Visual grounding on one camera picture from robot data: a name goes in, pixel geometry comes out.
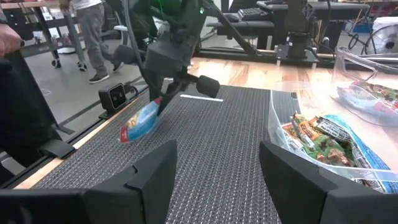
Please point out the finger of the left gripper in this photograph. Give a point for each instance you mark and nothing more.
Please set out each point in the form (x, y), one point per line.
(208, 87)
(156, 85)

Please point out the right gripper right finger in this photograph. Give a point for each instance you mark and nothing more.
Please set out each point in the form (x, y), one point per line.
(311, 205)

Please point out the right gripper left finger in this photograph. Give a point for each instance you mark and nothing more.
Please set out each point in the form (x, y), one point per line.
(124, 205)

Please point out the orange peanut butter granola bar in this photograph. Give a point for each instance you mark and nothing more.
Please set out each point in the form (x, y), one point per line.
(295, 137)
(323, 147)

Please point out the light blue granola bar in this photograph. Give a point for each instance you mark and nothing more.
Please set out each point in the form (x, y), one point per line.
(370, 155)

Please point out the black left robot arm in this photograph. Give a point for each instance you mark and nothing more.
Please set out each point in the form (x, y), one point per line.
(183, 15)

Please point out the white stick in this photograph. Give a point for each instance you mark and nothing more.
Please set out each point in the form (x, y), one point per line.
(202, 98)

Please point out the grey woven placemat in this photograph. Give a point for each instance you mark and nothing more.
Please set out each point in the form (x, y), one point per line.
(217, 140)

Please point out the person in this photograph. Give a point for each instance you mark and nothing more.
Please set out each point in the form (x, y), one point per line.
(90, 31)

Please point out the black keyboard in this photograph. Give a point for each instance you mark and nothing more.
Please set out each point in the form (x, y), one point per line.
(252, 14)

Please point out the clear plastic bin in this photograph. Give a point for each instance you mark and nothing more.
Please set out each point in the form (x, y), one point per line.
(385, 71)
(311, 102)

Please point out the person's hand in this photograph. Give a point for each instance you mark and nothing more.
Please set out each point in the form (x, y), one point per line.
(9, 40)

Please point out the wheeled wooden workbench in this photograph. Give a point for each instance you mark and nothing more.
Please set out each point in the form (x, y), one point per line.
(25, 4)

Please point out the black desk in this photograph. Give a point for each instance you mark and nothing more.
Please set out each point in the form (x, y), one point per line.
(342, 6)

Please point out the black table-level camera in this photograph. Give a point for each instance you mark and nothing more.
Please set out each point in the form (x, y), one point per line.
(113, 98)

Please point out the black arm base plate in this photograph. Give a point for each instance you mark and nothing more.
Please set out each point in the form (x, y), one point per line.
(297, 57)

